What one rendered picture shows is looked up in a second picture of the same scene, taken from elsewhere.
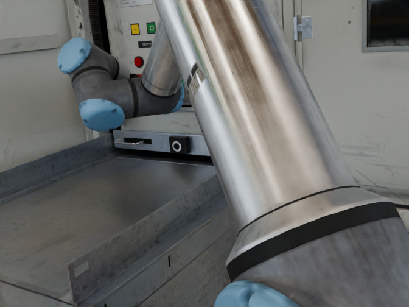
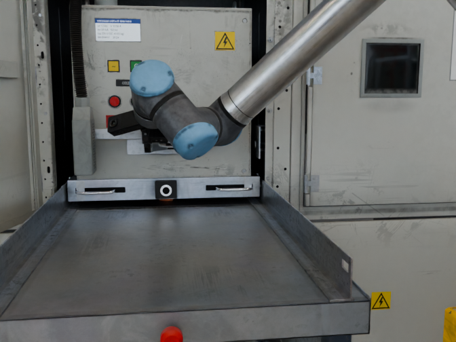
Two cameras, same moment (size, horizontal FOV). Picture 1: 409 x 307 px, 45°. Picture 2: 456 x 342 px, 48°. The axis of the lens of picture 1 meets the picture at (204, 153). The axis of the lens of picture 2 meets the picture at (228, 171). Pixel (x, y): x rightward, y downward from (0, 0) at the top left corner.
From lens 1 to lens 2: 0.88 m
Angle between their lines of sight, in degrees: 40
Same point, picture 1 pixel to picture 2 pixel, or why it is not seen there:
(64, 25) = (18, 52)
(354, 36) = (355, 84)
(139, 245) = (319, 253)
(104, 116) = (207, 140)
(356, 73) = (355, 113)
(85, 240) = (237, 267)
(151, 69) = (250, 96)
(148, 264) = not seen: hidden behind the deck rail
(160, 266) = not seen: hidden behind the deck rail
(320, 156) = not seen: outside the picture
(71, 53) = (155, 75)
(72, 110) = (21, 157)
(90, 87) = (191, 110)
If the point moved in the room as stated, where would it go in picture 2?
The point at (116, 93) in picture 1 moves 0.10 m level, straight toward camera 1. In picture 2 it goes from (210, 119) to (248, 121)
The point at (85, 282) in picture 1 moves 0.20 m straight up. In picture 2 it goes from (345, 279) to (350, 155)
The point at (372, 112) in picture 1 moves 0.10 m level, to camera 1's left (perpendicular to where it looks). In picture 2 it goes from (366, 145) to (343, 147)
